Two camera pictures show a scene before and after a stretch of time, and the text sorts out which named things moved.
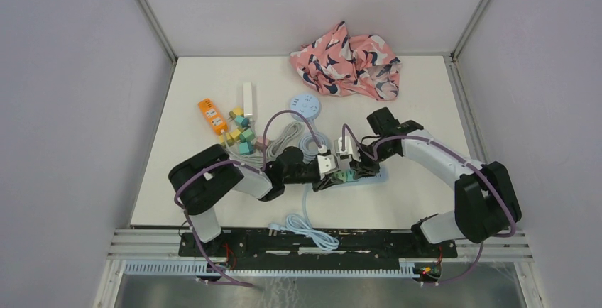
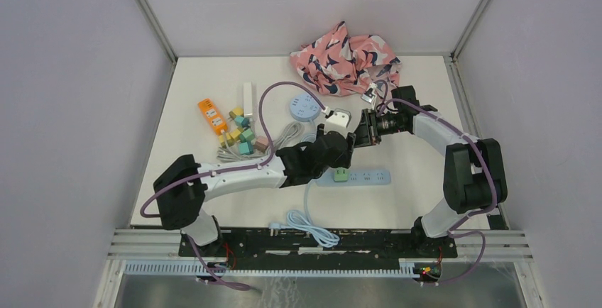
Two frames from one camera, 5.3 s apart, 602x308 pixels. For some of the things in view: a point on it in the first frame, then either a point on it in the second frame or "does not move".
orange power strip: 213,116 does not move
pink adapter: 259,143 does not move
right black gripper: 363,168 to 368,133
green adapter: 246,136 does not move
